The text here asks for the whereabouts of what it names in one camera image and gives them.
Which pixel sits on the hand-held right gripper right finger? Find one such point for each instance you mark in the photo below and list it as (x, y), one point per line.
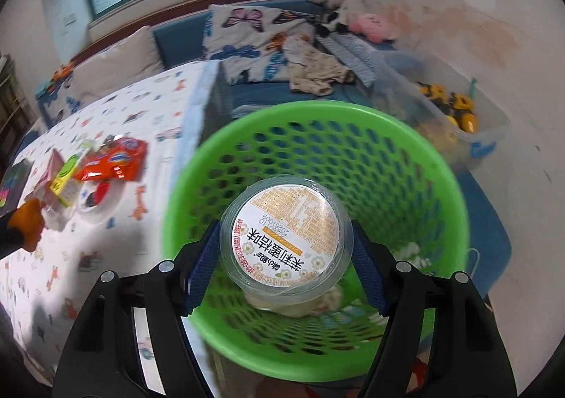
(368, 274)

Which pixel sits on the white wall socket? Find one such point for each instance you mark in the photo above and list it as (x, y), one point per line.
(69, 18)

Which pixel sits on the colourful marker case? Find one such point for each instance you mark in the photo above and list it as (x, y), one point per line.
(15, 186)

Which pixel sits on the green plastic mesh basket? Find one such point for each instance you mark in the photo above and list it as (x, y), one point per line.
(309, 133)

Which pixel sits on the cluttered shelf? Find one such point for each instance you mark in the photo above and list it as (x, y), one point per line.
(11, 102)

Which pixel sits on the white crumpled wrapper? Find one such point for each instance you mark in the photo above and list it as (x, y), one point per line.
(415, 251)

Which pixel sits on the large butterfly print pillow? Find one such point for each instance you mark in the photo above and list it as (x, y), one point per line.
(251, 27)

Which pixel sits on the grey striped folded cloth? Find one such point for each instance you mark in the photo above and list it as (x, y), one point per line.
(353, 56)

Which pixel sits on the small butterfly print pillow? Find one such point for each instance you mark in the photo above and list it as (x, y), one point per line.
(59, 104)

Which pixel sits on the orange snack packet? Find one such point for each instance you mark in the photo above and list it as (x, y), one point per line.
(114, 160)

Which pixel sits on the pink snack packet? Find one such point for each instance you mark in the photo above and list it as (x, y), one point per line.
(48, 171)

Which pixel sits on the cartoon printed tablecloth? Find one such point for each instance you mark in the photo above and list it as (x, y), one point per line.
(110, 248)

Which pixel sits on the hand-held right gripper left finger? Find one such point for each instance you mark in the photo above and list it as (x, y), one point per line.
(201, 261)

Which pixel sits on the beige printed cloth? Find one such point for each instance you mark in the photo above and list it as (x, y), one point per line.
(318, 69)

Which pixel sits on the yellow-green small carton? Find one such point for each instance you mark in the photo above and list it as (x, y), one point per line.
(70, 175)

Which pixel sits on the clear plastic cup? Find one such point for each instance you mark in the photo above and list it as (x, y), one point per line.
(287, 230)

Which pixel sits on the clear plastic storage box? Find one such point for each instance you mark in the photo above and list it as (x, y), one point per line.
(485, 137)

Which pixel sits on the beige pillow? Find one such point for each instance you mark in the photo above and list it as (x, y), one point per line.
(119, 60)

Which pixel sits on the black and white plush toys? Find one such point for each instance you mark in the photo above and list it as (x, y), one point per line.
(335, 5)

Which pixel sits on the orange plush toy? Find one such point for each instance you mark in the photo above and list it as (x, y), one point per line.
(64, 71)

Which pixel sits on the pink plush toy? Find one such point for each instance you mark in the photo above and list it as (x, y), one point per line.
(373, 27)

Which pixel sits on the clear cup with red inside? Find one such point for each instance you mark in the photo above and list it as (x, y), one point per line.
(99, 199)

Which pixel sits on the yellow toy truck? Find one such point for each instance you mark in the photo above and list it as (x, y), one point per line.
(430, 93)
(463, 113)

